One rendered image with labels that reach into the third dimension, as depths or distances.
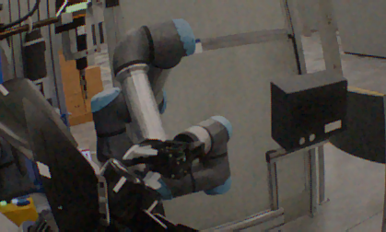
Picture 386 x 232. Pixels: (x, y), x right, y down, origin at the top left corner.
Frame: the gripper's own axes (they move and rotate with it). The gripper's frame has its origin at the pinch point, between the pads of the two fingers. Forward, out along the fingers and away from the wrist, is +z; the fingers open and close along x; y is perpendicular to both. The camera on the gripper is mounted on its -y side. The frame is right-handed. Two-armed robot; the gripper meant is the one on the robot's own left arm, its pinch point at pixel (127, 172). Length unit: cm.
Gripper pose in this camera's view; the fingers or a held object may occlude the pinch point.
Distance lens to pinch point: 112.2
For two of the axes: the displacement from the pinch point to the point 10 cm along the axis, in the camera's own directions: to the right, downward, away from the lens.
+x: 0.8, 9.6, 2.6
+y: 8.3, 0.8, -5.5
